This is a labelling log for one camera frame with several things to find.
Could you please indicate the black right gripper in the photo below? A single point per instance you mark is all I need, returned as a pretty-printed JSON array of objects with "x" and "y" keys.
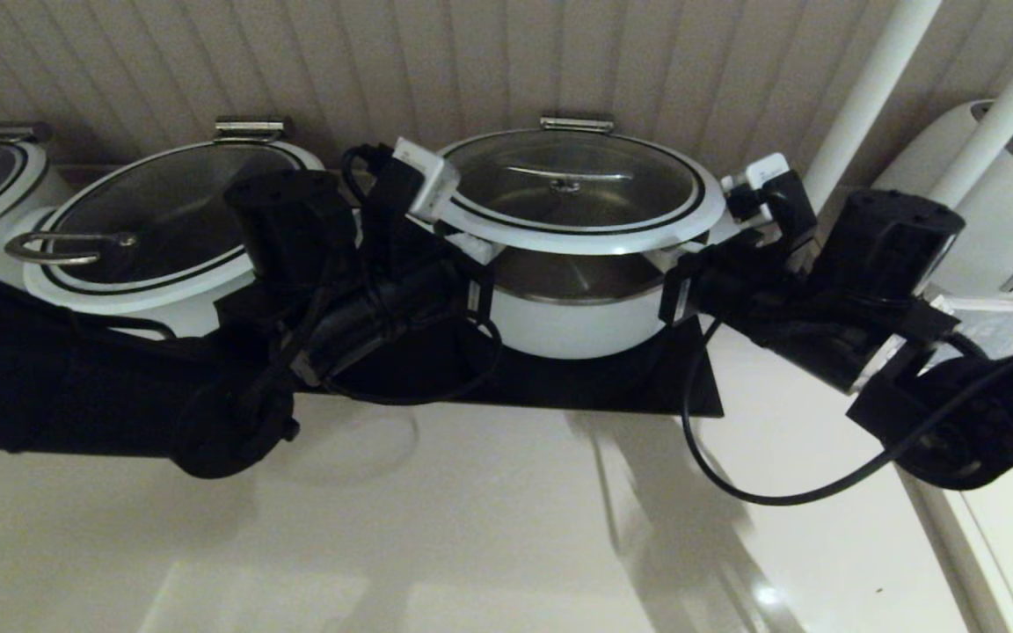
[{"x": 753, "y": 290}]

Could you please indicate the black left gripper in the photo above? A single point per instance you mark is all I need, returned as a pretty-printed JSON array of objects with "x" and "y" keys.
[{"x": 427, "y": 299}]

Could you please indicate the glass lid with white rim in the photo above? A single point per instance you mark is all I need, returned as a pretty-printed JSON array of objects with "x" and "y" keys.
[{"x": 630, "y": 202}]

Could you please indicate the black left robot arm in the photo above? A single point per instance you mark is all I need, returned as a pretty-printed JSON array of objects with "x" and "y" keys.
[{"x": 76, "y": 387}]

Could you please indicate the white pot middle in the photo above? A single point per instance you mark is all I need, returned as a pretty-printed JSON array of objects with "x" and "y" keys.
[{"x": 163, "y": 202}]

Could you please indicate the stainless steel inner pan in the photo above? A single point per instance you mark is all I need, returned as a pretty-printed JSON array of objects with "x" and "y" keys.
[{"x": 577, "y": 277}]

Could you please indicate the large black induction cooktop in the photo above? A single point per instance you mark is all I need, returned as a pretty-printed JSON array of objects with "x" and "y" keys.
[{"x": 603, "y": 387}]

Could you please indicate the white support pole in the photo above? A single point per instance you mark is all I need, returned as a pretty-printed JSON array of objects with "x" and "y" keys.
[
  {"x": 999, "y": 114},
  {"x": 867, "y": 97}
]

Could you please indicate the white toaster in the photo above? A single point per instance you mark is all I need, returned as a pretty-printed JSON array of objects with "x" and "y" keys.
[{"x": 999, "y": 246}]

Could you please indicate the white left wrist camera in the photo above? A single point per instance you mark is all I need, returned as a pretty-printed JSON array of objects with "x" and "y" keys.
[{"x": 427, "y": 176}]

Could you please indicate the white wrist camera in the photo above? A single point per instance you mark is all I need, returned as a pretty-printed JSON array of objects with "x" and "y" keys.
[
  {"x": 427, "y": 176},
  {"x": 766, "y": 171}
]

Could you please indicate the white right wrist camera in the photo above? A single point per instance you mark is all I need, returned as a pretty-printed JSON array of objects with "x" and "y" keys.
[{"x": 766, "y": 171}]

